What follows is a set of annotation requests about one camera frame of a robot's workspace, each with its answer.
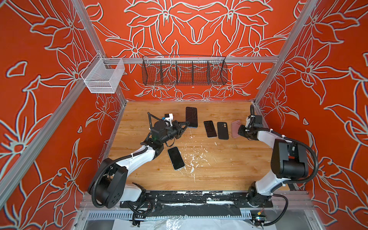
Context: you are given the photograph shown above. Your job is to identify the phone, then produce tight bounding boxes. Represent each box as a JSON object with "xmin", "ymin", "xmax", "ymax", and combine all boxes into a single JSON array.
[
  {"xmin": 186, "ymin": 107, "xmax": 198, "ymax": 128},
  {"xmin": 167, "ymin": 147, "xmax": 185, "ymax": 170},
  {"xmin": 204, "ymin": 120, "xmax": 217, "ymax": 138}
]

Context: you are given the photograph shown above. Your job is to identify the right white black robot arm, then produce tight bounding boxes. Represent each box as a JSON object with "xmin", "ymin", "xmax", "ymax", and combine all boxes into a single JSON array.
[{"xmin": 238, "ymin": 105, "xmax": 319, "ymax": 207}]

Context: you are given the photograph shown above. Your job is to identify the dark phone case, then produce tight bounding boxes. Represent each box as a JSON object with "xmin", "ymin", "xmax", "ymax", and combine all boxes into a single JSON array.
[{"xmin": 217, "ymin": 122, "xmax": 229, "ymax": 140}]

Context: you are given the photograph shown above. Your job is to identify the aluminium frame rails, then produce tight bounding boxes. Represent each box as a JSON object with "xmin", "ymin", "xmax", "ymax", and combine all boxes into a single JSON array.
[{"xmin": 0, "ymin": 0, "xmax": 368, "ymax": 230}]

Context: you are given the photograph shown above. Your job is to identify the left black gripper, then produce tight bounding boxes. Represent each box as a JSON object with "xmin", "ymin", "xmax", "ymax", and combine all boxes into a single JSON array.
[{"xmin": 159, "ymin": 121, "xmax": 188, "ymax": 145}]

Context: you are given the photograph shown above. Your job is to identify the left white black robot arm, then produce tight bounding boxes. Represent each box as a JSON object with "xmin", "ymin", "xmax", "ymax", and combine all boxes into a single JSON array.
[{"xmin": 88, "ymin": 113, "xmax": 190, "ymax": 209}]

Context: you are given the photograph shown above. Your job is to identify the black wire basket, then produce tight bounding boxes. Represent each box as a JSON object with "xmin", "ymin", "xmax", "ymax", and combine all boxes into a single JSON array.
[{"xmin": 142, "ymin": 55, "xmax": 228, "ymax": 86}]

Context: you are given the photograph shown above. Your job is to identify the clear plastic bin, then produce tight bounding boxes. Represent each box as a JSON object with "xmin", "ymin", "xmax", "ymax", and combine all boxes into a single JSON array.
[{"xmin": 81, "ymin": 56, "xmax": 125, "ymax": 94}]

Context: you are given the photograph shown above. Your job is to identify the small green circuit board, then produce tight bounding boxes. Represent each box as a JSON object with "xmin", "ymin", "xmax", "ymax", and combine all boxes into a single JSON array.
[{"xmin": 251, "ymin": 214, "xmax": 266, "ymax": 226}]

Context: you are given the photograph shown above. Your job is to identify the pink phone case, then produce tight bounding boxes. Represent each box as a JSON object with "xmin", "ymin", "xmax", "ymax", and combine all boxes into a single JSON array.
[{"xmin": 231, "ymin": 120, "xmax": 241, "ymax": 139}]

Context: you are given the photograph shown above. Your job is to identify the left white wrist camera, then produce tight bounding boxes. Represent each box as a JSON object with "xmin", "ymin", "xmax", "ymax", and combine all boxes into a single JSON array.
[{"xmin": 163, "ymin": 113, "xmax": 173, "ymax": 127}]

